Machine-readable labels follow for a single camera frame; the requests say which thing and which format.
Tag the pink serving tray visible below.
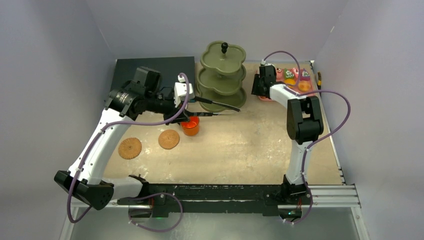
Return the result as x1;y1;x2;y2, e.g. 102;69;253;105
276;67;314;93

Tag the pink roll cake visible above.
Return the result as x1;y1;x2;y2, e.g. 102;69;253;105
275;68;284;81

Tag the green cake slice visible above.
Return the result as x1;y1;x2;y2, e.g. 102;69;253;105
283;68;295;80

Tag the orange translucent cup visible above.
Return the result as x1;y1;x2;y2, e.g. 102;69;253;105
180;116;200;137

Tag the pink cake slice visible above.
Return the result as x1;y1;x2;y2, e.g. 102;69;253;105
291;67;302;80

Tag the purple cake slice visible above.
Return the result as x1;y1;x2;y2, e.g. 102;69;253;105
299;68;311;82

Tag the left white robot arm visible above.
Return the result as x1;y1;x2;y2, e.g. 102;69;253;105
54;67;194;210

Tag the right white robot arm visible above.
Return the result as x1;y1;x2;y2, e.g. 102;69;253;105
251;64;324;204

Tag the orange egg tart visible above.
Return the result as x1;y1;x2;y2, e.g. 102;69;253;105
283;78;296;88

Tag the woven coaster right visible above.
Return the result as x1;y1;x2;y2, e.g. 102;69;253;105
158;129;180;150

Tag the green three-tier stand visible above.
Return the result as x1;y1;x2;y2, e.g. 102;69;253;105
195;40;247;112

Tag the orange bun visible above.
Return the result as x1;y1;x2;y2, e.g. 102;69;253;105
297;81;312;93

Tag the yellow black tool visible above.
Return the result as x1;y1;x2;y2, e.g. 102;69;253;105
317;71;322;90

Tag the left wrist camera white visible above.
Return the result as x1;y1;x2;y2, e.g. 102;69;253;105
173;74;195;107

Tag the dark network switch box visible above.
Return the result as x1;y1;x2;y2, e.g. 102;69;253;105
109;56;196;102

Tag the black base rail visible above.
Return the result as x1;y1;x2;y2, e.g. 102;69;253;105
117;183;312;218

